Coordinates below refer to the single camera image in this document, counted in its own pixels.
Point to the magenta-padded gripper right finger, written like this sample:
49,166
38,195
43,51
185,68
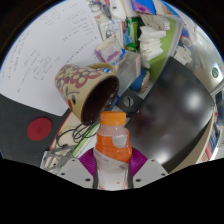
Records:
150,171

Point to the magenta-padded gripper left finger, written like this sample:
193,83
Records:
74,171

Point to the orange-capped clear drink bottle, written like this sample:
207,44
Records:
111,146

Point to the flat round red coaster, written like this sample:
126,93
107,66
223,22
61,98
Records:
39,129

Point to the black computer monitor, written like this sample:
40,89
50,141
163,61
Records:
173,113

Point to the black monitor stand base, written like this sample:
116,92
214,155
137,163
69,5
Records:
128,100

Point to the beige floral ceramic mug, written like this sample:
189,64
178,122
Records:
76,85

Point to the blue round tin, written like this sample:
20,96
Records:
139,81

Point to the clear plastic box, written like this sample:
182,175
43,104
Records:
128,68

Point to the white board with handwriting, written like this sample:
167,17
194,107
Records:
50,50

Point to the purple tissue pack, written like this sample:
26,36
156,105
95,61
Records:
108,50

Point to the stack of white napkins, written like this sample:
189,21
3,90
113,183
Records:
150,41

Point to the green carton box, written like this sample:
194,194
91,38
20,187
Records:
132,33

